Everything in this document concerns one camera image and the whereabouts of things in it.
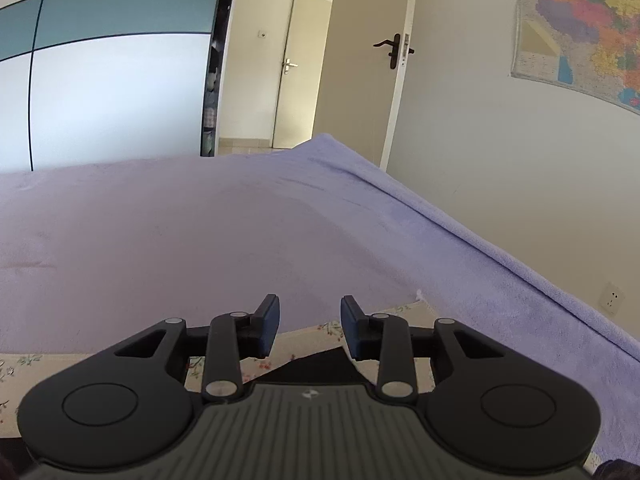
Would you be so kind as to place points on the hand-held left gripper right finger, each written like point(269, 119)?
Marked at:
point(350, 327)

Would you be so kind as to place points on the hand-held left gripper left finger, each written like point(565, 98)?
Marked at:
point(267, 322)

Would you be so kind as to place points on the black pants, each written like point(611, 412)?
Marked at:
point(312, 370)

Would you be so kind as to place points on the floral bed sheet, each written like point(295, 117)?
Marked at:
point(320, 332)

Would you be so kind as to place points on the purple blanket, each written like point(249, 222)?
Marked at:
point(200, 240)

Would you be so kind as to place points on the white closed door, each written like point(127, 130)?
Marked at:
point(300, 105)

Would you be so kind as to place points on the dark corner shelf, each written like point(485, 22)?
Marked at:
point(210, 110)

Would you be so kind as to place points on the beige open door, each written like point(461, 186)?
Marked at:
point(360, 105)

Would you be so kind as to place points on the white and teal wardrobe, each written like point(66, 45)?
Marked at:
point(125, 85)

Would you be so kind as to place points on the white wall socket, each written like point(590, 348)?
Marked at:
point(611, 300)

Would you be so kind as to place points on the colourful wall map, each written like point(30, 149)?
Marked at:
point(590, 25)

